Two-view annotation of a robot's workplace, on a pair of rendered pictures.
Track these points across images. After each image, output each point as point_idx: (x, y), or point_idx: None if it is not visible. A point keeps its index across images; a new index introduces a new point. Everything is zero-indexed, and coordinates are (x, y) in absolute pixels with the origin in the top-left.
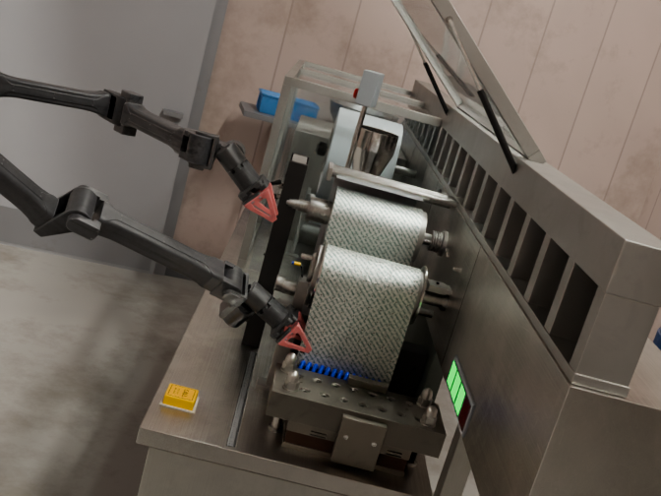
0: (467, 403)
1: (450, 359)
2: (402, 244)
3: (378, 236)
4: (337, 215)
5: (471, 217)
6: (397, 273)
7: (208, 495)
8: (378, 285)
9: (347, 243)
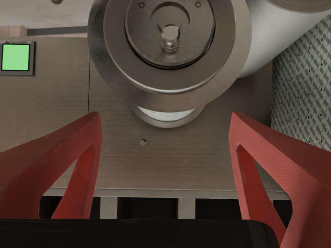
0: None
1: (55, 61)
2: (278, 126)
3: (297, 126)
4: None
5: (191, 200)
6: (142, 109)
7: None
8: None
9: (326, 86)
